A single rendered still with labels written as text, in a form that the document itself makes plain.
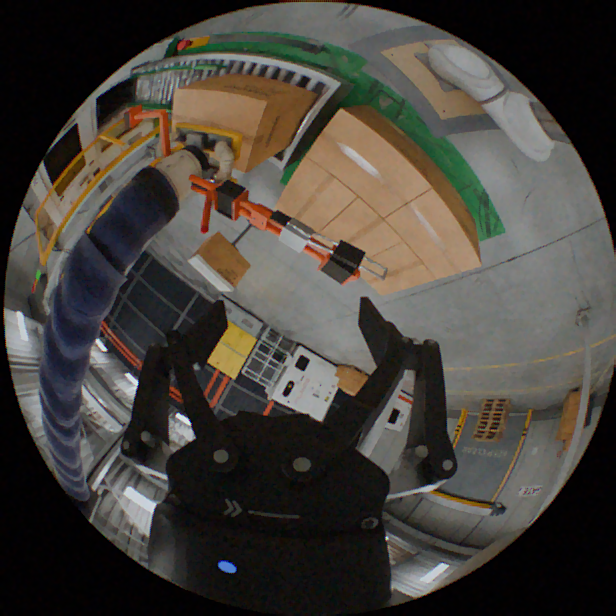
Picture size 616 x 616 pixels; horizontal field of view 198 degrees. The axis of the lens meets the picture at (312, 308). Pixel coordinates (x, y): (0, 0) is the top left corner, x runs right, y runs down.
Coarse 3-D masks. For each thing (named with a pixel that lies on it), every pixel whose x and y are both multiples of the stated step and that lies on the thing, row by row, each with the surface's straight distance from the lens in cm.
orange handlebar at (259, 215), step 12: (168, 132) 69; (168, 144) 70; (192, 180) 66; (204, 180) 63; (204, 192) 65; (240, 204) 56; (252, 204) 54; (252, 216) 55; (264, 216) 52; (264, 228) 55; (276, 228) 55; (312, 240) 50; (312, 252) 54; (324, 252) 50
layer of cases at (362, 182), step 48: (336, 144) 116; (384, 144) 108; (288, 192) 148; (336, 192) 130; (384, 192) 119; (432, 192) 114; (336, 240) 157; (384, 240) 140; (432, 240) 132; (384, 288) 180
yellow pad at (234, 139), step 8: (176, 128) 84; (184, 128) 80; (192, 128) 77; (200, 128) 73; (208, 128) 71; (216, 128) 69; (184, 136) 78; (208, 136) 71; (216, 136) 68; (224, 136) 66; (232, 136) 64; (240, 136) 63; (184, 144) 84; (208, 144) 68; (216, 144) 69; (232, 144) 65; (240, 144) 65
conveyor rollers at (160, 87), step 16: (176, 64) 201; (192, 64) 180; (224, 64) 152; (240, 64) 145; (144, 80) 258; (160, 80) 227; (176, 80) 197; (192, 80) 183; (144, 96) 256; (160, 96) 224; (320, 96) 113
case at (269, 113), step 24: (192, 96) 109; (216, 96) 96; (240, 96) 86; (264, 96) 86; (288, 96) 92; (312, 96) 108; (192, 120) 112; (216, 120) 99; (240, 120) 89; (264, 120) 85; (288, 120) 103; (264, 144) 98; (288, 144) 124; (240, 168) 100
